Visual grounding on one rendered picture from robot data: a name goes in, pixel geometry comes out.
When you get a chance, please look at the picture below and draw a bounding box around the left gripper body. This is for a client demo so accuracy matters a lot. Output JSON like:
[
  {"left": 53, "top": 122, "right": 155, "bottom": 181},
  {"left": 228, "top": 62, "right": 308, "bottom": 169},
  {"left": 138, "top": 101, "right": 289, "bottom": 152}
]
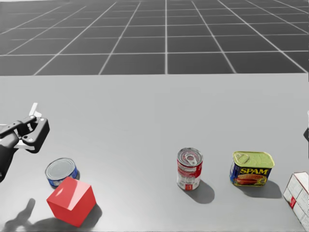
[{"left": 0, "top": 136, "right": 19, "bottom": 183}]

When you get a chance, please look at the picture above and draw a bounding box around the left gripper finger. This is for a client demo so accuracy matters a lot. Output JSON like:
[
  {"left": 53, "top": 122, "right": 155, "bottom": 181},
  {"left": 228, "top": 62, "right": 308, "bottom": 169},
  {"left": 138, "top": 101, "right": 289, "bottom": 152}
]
[
  {"left": 0, "top": 102, "right": 42, "bottom": 137},
  {"left": 14, "top": 116, "right": 51, "bottom": 154}
]

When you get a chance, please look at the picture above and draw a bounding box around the red cube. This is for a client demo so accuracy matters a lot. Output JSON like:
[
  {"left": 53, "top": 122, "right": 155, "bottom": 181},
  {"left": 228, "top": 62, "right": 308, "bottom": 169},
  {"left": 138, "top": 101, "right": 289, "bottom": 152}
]
[{"left": 46, "top": 176, "right": 97, "bottom": 228}]

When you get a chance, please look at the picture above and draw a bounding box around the blue flat can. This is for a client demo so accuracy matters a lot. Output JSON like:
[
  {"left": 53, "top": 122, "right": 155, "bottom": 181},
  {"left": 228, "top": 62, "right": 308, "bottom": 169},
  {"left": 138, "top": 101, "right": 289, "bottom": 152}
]
[{"left": 44, "top": 157, "right": 79, "bottom": 188}]

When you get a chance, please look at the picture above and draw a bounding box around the red and white carton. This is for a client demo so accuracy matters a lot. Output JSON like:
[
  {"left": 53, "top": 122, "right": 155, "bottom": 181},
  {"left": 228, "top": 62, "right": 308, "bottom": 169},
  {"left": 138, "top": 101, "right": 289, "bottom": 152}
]
[{"left": 282, "top": 171, "right": 309, "bottom": 232}]

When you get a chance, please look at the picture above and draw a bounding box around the green and blue rectangular can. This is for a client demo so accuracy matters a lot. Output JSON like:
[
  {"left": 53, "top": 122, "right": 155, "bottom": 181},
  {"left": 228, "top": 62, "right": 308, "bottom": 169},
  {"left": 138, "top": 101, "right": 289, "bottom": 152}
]
[{"left": 229, "top": 150, "right": 276, "bottom": 188}]

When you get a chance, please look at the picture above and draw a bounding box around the red and white can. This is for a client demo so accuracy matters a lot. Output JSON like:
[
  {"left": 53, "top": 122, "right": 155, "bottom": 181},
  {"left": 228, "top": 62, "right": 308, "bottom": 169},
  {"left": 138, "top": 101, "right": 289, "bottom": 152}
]
[{"left": 176, "top": 147, "right": 204, "bottom": 191}]

